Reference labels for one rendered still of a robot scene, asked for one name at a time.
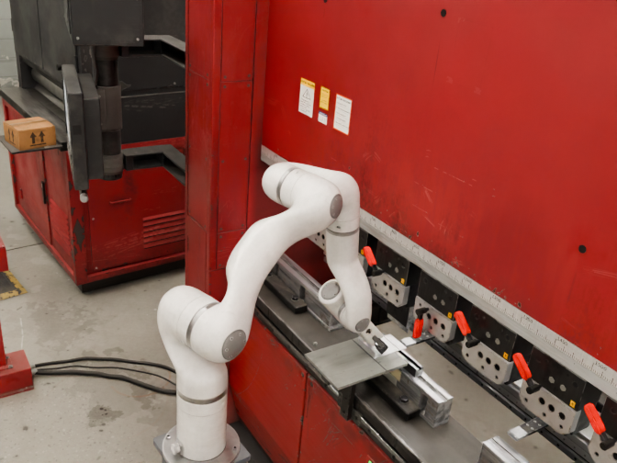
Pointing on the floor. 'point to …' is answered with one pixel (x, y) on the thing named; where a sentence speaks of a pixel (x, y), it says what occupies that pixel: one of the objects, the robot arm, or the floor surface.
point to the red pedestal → (16, 360)
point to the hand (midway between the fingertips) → (375, 342)
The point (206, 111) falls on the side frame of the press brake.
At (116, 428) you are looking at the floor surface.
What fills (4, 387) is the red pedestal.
